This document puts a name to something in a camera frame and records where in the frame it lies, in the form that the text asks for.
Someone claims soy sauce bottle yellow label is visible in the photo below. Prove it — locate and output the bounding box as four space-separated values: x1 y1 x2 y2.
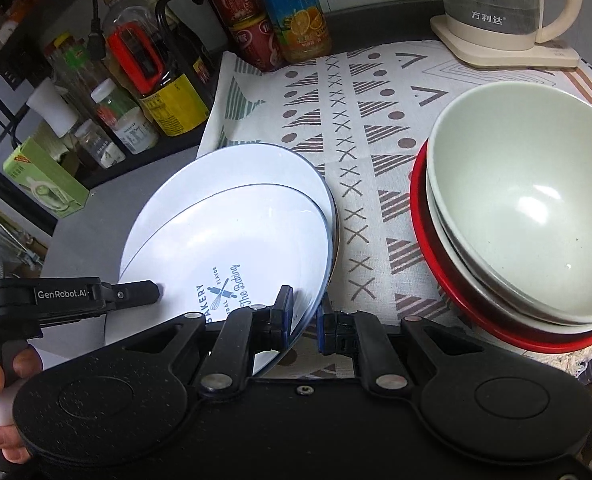
103 0 208 136

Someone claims white plate bakery print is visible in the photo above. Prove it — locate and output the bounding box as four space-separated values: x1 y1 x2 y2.
103 182 335 377

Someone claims black metal shelf rack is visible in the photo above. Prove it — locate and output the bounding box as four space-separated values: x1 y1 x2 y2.
0 0 228 233

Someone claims white plate sweet print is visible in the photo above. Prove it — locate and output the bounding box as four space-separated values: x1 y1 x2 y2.
119 143 338 272

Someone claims white jar blue label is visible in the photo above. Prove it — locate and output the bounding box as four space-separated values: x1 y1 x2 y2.
90 78 159 155

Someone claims white cap oil bottle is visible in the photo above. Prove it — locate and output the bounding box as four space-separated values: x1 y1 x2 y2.
26 78 80 139

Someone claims green cardboard box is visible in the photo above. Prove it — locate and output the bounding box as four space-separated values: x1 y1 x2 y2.
3 138 89 218

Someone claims green cap sauce bottle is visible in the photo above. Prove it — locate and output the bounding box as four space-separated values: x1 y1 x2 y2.
43 32 110 120

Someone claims person left hand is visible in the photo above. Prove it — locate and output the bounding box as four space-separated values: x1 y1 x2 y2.
0 346 43 464

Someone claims green bowl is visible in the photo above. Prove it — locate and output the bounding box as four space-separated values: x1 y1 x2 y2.
425 178 592 335
426 81 592 324

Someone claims cream kettle base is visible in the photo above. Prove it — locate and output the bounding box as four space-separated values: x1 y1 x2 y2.
430 14 580 68

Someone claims small clear spice jar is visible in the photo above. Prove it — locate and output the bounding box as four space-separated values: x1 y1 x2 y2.
74 119 126 169

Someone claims red can lower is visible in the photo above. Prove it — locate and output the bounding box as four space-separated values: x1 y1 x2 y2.
230 14 284 73

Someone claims orange juice bottle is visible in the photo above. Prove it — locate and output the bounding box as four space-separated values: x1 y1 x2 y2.
263 0 332 63

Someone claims red black bowl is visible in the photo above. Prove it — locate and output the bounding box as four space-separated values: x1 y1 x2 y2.
410 145 592 354

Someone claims patterned table cloth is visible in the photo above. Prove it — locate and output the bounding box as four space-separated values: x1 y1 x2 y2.
195 39 592 380

